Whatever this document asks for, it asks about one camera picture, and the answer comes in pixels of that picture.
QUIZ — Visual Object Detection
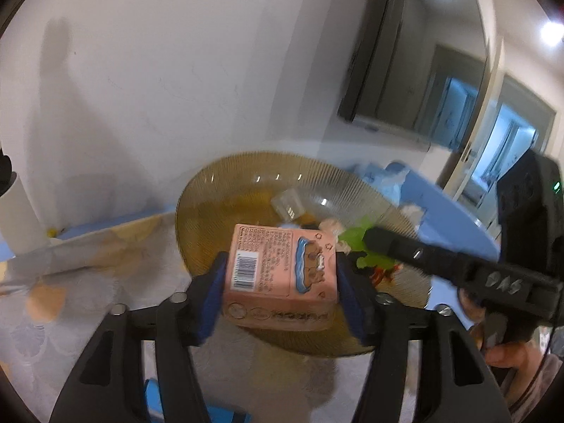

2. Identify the leaf-patterned tablecloth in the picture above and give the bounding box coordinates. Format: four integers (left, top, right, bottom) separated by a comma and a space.
0, 211, 441, 423

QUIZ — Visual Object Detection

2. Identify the blue rectangular box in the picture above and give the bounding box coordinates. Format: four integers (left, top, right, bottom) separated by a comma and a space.
143, 379, 252, 423

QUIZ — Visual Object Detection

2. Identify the white cylinder stand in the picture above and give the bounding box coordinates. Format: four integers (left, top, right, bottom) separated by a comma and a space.
0, 172, 50, 257

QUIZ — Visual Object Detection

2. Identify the pink playing card box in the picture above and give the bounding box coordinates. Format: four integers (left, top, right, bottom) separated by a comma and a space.
221, 224, 340, 332

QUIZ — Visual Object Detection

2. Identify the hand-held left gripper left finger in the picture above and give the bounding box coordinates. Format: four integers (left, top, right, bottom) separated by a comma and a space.
48, 251, 230, 423

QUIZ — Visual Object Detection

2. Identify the person's right hand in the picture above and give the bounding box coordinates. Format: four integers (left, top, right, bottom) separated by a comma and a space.
458, 293, 548, 372

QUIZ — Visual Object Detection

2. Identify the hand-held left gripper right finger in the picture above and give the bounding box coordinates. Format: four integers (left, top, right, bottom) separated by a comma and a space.
337, 255, 514, 423

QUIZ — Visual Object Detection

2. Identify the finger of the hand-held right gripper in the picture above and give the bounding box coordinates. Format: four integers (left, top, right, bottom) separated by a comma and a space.
362, 227, 481, 290

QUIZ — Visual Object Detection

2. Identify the green translucent toy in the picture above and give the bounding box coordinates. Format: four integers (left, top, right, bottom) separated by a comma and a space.
338, 225, 397, 272

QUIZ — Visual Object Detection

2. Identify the white framed glass door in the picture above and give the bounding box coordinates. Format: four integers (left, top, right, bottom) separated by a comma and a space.
436, 39, 564, 234

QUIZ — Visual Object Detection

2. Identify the amber ribbed glass bowl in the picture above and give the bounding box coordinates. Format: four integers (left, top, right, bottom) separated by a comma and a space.
175, 152, 435, 357

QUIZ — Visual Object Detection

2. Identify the black monitor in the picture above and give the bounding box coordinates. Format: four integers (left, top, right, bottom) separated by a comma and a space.
337, 0, 491, 142

